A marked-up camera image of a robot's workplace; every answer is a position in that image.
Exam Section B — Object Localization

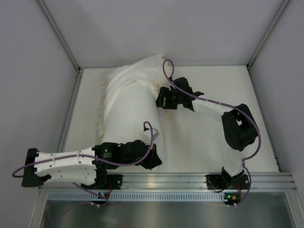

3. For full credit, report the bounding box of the right aluminium frame post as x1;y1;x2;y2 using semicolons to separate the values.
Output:
246;0;292;71

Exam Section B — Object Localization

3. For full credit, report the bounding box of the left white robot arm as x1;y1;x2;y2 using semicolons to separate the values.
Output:
21;140;164;190

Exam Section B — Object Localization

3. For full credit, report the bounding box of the aluminium frame post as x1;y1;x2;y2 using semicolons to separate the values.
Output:
35;0;81;72
246;0;292;71

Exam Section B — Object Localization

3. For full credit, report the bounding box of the aluminium mounting rail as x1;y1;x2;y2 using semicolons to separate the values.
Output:
38;172;297;190

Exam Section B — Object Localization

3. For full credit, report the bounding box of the white pillowcase with cream ruffle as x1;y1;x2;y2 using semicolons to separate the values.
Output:
97;54;169;140

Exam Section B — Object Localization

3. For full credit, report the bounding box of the white pillow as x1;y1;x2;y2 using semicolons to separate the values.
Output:
102;82;167;163

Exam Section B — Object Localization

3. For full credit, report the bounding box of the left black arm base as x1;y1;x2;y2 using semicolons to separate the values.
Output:
81;174;123;190

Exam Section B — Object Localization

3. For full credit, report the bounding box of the perforated grey cable duct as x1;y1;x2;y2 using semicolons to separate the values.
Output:
47;191;240;202

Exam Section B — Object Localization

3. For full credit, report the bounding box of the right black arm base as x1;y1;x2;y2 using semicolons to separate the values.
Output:
206;174;250;193

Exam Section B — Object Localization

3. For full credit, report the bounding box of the left aluminium frame post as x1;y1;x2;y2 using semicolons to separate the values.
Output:
35;0;81;72

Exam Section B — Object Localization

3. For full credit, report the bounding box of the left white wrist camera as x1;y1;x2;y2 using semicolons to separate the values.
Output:
141;128;160;144

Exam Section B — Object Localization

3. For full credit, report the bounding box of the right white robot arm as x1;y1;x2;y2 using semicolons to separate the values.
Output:
156;77;261;189

